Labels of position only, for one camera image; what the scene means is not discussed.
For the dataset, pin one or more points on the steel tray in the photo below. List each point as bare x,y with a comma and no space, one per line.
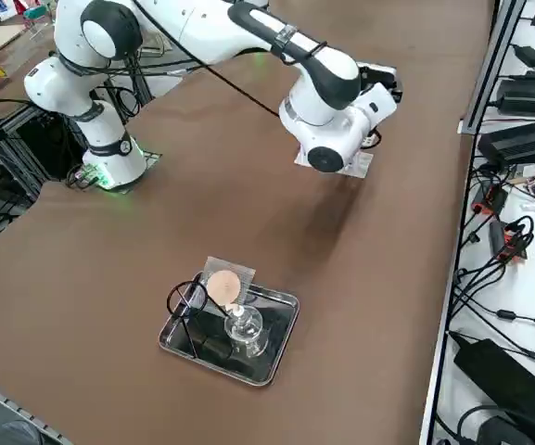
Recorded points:
211,345

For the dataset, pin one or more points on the large black power brick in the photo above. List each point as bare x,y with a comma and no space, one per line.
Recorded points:
494,371

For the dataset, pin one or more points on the small black charger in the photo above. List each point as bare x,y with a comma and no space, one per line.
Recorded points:
529,54

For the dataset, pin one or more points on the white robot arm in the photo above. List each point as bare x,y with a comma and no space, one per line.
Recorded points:
193,28

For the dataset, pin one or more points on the black red power device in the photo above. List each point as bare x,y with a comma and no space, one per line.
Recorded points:
510,241

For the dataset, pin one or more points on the black orange power device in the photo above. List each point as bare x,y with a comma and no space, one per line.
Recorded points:
492,201

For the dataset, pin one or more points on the glass alcohol lamp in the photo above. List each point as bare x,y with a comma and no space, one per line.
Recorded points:
244,331

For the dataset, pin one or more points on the ribbed black power adapter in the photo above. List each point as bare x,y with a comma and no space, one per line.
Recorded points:
522,139

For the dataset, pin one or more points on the grey ribbed edge rail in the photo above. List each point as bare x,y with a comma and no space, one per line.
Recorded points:
16,412

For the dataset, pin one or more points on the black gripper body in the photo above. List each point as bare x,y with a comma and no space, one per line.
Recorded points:
387,90

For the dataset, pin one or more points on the brown cardboard sheet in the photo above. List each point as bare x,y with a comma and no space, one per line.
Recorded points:
3,37

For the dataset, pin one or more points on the aluminium post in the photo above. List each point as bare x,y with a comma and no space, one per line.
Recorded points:
489,60

